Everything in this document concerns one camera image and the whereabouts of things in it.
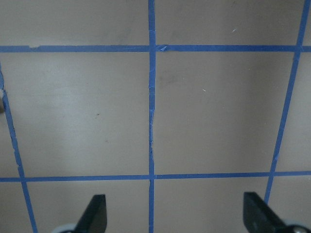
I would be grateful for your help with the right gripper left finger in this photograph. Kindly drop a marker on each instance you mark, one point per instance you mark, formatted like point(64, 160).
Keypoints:
point(94, 218)

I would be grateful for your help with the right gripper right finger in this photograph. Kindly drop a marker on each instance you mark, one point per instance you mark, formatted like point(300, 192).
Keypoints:
point(258, 217)

